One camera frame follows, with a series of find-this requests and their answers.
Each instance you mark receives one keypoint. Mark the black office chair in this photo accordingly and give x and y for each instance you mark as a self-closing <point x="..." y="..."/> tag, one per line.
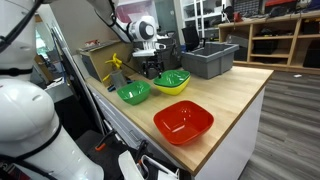
<point x="190" y="38"/>

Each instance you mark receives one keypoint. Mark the grey plastic bin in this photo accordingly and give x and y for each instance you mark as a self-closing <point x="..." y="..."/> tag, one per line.
<point x="208" y="61"/>

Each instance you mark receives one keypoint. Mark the cardboard box with dark panel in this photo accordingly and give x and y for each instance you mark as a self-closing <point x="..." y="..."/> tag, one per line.
<point x="100" y="61"/>

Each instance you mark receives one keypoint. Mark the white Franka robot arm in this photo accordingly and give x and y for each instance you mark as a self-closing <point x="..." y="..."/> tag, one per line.
<point x="26" y="116"/>

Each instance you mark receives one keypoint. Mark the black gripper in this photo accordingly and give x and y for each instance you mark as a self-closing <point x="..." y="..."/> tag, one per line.
<point x="152" y="61"/>

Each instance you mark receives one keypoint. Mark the wooden shelving desk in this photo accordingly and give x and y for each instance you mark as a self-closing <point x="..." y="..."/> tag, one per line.
<point x="290" y="46"/>

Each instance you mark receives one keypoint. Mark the large yellow clamp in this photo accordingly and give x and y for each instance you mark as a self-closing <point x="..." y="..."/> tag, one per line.
<point x="115" y="62"/>

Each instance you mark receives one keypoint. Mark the red white small box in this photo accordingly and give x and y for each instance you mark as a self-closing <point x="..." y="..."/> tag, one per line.
<point x="91" y="43"/>

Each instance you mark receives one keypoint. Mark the green plastic bowl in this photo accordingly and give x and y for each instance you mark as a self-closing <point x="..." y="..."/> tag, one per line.
<point x="134" y="92"/>
<point x="171" y="78"/>

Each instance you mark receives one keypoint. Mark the dark grey fabric basket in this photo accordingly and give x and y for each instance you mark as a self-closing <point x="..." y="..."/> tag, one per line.
<point x="171" y="58"/>

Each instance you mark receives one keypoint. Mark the black orange bar clamp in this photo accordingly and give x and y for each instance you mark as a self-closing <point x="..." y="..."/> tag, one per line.
<point x="104" y="141"/>
<point x="141" y="153"/>

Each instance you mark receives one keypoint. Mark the white drawer cabinet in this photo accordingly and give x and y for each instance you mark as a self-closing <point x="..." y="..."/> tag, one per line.
<point x="230" y="150"/>

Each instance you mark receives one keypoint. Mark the black slanted stand pole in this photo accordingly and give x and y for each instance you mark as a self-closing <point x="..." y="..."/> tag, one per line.
<point x="78" y="83"/>

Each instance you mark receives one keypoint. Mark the red plastic bowl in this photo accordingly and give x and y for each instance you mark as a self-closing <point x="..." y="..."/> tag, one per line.
<point x="183" y="122"/>

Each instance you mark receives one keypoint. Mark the yellow plastic bowl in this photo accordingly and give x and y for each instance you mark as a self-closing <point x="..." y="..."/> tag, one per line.
<point x="173" y="89"/>

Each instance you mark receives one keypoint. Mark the small yellow clamp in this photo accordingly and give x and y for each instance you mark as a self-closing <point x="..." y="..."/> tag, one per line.
<point x="106" y="78"/>

